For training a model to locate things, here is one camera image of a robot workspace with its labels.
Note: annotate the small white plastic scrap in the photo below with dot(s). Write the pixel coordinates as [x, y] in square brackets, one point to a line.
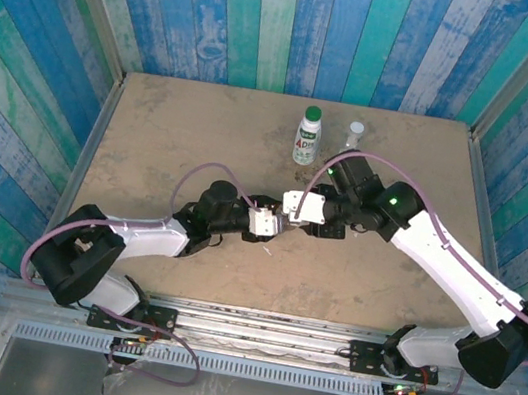
[267, 250]

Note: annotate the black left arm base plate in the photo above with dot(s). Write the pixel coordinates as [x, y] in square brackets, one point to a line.
[161, 325]

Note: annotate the white bottle red green label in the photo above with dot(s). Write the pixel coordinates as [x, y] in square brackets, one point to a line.
[306, 144]

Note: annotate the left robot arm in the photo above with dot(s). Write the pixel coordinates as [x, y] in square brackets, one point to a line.
[150, 239]

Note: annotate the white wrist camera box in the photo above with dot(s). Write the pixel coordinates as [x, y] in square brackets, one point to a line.
[304, 207]
[262, 222]

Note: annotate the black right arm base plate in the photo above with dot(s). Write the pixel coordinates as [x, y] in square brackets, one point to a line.
[364, 358]

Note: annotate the aluminium side rail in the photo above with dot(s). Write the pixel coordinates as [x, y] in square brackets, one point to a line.
[77, 166]
[483, 194]

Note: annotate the green bottle cap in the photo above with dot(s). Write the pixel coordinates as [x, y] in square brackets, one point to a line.
[313, 112]

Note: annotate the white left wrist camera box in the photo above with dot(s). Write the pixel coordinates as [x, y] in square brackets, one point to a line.
[262, 222]

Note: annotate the small electronics board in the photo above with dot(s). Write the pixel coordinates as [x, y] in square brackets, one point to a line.
[133, 344]
[404, 392]

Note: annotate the clear bottle green label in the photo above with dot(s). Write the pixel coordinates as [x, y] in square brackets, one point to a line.
[351, 143]

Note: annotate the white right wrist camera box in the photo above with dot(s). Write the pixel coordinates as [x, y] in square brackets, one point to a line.
[304, 207]

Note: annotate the aluminium mounting rail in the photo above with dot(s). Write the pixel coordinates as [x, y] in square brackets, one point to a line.
[262, 331]

